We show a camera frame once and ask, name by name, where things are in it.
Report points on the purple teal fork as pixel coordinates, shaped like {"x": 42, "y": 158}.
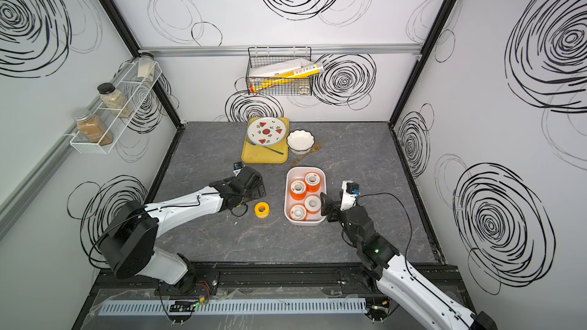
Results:
{"x": 265, "y": 147}

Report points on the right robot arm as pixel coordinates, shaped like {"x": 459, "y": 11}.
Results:
{"x": 396, "y": 277}

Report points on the white wire spice rack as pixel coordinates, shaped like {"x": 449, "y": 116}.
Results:
{"x": 147, "y": 115}

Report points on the aluminium wall rail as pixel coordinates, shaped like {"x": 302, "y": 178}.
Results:
{"x": 284, "y": 50}

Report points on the black wire basket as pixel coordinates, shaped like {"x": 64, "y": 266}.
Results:
{"x": 259, "y": 61}

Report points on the brown spice jar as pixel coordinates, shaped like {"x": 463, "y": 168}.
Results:
{"x": 92, "y": 127}

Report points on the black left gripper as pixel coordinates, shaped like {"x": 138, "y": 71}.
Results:
{"x": 257, "y": 193}

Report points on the yellow plastic tray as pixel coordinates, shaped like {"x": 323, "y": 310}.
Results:
{"x": 251, "y": 154}

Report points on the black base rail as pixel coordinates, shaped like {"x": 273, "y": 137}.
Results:
{"x": 210, "y": 279}

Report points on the white spice jar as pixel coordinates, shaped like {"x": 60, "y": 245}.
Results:
{"x": 146, "y": 67}

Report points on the watermelon pattern plate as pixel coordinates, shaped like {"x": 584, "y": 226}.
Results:
{"x": 266, "y": 131}

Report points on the orange sealing tape roll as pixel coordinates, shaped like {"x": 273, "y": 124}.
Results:
{"x": 313, "y": 182}
{"x": 313, "y": 204}
{"x": 298, "y": 190}
{"x": 298, "y": 213}

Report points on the white scalloped bowl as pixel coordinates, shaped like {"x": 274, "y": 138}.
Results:
{"x": 300, "y": 142}

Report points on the white storage box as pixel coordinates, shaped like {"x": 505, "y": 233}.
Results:
{"x": 298, "y": 173}

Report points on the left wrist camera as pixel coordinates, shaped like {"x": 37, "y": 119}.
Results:
{"x": 237, "y": 167}

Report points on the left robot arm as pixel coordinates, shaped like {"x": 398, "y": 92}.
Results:
{"x": 128, "y": 242}

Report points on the black corner frame post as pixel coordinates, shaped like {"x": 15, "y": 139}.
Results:
{"x": 132, "y": 45}

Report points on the white slotted cable duct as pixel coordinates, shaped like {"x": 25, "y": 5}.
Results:
{"x": 233, "y": 307}

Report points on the yellow sealing tape roll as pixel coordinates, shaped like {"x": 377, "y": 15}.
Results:
{"x": 262, "y": 210}

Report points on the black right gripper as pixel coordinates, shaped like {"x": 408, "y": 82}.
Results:
{"x": 331, "y": 205}

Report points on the yellow white foil box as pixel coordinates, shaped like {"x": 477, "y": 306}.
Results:
{"x": 290, "y": 78}

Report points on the black lid spice jar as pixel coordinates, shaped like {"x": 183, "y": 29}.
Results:
{"x": 115, "y": 101}

